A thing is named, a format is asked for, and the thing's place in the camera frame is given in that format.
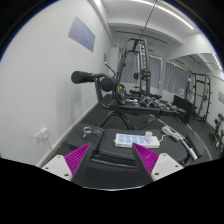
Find chrome barbell bar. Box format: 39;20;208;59
179;135;198;162

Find metal key ring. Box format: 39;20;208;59
81;126;101;139

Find white wall socket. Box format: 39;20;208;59
33;127;50;145

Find grey window curtain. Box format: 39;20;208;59
120;53;163;90
163;61;190;95

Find white charger block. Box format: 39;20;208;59
143;131;154;141

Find white power strip cable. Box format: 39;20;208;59
156;125;186;145

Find white power strip blue sockets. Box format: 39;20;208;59
114;132;161;150

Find black bench with foam rollers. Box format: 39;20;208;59
70;70;193;132

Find black weight plate yellow marks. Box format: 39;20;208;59
116;84;128;105
133;68;151;81

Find black power rack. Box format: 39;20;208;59
186;71;213;125

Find black cable weight machine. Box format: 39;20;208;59
116;0;158;101

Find group of dumbbells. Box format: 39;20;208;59
128;88;178;112

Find black exercise equipment group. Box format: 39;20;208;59
209;112;224;148

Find ceiling light strip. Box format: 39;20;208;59
213;53;224;71
133;0;195;31

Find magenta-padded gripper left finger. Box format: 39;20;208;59
41;143;94;184

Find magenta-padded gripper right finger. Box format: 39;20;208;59
132;143;185;184

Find black upright box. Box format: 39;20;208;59
172;94;194;125

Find black flat weight bench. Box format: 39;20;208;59
64;123;206;188

